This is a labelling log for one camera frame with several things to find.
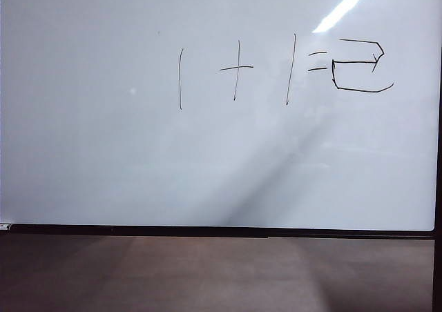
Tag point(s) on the small white label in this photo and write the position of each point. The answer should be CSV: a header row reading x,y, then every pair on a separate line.
x,y
4,227

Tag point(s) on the white whiteboard with black frame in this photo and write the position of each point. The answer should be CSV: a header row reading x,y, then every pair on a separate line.
x,y
138,136

